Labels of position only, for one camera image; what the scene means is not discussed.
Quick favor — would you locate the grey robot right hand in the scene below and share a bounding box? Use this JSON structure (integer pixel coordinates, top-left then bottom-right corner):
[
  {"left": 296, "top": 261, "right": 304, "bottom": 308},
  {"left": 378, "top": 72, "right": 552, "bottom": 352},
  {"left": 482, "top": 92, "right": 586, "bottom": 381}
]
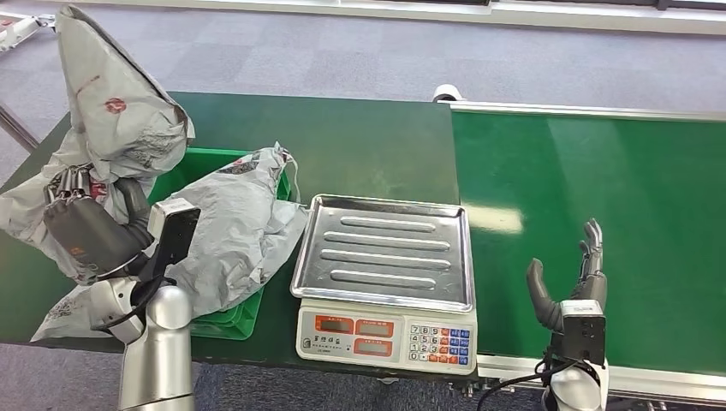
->
[{"left": 526, "top": 217, "right": 609, "bottom": 334}]

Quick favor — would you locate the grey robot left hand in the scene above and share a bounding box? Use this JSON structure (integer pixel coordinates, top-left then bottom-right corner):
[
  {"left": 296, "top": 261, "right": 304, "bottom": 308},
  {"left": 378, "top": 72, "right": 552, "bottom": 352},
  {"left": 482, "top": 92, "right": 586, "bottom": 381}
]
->
[{"left": 42, "top": 167, "right": 156, "bottom": 279}]

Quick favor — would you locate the small grey courier bag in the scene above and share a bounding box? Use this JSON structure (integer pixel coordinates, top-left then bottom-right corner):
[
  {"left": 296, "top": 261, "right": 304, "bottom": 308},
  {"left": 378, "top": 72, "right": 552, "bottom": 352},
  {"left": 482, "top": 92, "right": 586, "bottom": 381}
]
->
[{"left": 0, "top": 5, "right": 196, "bottom": 285}]

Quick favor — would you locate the green conveyor belt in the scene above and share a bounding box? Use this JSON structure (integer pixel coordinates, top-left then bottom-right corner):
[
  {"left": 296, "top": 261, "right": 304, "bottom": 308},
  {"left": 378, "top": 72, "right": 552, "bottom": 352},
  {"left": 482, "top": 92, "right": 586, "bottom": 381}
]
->
[{"left": 450, "top": 102, "right": 726, "bottom": 405}]

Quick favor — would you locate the white conveyor roller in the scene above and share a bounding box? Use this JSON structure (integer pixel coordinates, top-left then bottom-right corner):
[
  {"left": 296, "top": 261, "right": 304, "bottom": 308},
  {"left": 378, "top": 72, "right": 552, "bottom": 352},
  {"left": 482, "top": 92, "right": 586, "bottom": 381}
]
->
[{"left": 433, "top": 85, "right": 467, "bottom": 105}]

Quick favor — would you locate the grey metal bar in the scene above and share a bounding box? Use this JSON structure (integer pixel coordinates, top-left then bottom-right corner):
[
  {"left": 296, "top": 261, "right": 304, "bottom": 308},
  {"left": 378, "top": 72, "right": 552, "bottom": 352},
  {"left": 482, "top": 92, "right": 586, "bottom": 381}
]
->
[{"left": 0, "top": 104, "right": 40, "bottom": 153}]

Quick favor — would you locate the large grey courier bag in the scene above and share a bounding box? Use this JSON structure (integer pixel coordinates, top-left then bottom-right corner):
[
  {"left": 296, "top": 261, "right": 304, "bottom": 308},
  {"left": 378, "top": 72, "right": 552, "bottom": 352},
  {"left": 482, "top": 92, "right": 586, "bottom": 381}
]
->
[{"left": 31, "top": 142, "right": 311, "bottom": 342}]

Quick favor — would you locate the green plastic bin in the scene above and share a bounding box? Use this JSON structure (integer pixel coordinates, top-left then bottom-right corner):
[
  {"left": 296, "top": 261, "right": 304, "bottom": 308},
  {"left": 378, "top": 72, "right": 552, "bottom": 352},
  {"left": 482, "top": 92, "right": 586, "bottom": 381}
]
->
[{"left": 148, "top": 147, "right": 294, "bottom": 342}]

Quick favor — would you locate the electronic weighing scale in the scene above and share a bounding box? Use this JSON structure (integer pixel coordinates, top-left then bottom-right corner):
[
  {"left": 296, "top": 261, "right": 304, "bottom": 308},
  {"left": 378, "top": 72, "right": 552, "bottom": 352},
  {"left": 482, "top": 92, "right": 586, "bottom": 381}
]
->
[{"left": 290, "top": 194, "right": 479, "bottom": 376}]

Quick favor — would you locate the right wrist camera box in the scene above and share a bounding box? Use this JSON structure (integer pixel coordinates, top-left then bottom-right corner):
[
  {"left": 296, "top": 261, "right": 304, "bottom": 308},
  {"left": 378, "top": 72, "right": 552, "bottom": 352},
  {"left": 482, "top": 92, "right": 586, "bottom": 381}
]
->
[{"left": 550, "top": 301, "right": 607, "bottom": 367}]

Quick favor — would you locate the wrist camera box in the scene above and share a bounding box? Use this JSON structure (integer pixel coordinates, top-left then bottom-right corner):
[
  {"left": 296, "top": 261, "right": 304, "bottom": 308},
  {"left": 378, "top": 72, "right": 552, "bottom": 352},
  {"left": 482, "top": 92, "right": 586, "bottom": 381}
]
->
[
  {"left": 550, "top": 301, "right": 607, "bottom": 367},
  {"left": 147, "top": 198, "right": 202, "bottom": 280}
]

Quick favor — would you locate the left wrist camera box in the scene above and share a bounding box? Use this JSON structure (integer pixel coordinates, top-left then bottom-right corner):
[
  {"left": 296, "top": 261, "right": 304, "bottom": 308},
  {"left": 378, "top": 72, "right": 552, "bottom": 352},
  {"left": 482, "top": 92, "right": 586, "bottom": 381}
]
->
[{"left": 147, "top": 198, "right": 202, "bottom": 280}]

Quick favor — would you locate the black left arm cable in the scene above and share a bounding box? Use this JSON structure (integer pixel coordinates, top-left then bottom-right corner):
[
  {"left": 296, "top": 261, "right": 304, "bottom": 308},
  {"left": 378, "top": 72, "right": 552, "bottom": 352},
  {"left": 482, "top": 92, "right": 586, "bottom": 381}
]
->
[{"left": 90, "top": 275, "right": 178, "bottom": 334}]

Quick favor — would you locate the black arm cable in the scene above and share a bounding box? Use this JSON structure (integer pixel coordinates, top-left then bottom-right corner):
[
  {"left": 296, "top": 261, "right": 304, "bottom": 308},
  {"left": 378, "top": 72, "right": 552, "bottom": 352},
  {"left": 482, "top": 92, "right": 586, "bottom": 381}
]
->
[
  {"left": 476, "top": 351, "right": 575, "bottom": 411},
  {"left": 90, "top": 275, "right": 178, "bottom": 334}
]

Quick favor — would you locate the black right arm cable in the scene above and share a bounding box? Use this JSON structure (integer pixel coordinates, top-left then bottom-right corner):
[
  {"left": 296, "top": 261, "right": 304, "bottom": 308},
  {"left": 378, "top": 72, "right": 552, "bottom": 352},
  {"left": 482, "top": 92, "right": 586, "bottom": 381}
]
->
[{"left": 476, "top": 351, "right": 575, "bottom": 411}]

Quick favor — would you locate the white wall ledge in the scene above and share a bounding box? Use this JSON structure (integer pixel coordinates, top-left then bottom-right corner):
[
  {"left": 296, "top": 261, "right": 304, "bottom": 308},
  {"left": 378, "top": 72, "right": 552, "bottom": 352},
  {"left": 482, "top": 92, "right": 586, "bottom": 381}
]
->
[{"left": 195, "top": 0, "right": 726, "bottom": 37}]

